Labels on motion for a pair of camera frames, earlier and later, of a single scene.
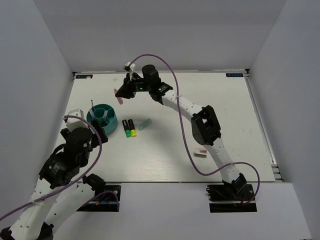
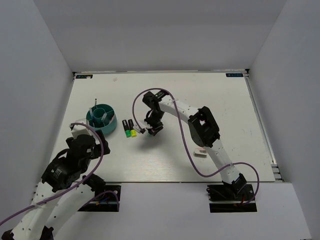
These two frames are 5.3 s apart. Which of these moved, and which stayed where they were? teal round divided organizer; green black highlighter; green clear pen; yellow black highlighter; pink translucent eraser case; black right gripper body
Moved: black right gripper body; pink translucent eraser case
Stayed: green black highlighter; yellow black highlighter; teal round divided organizer; green clear pen
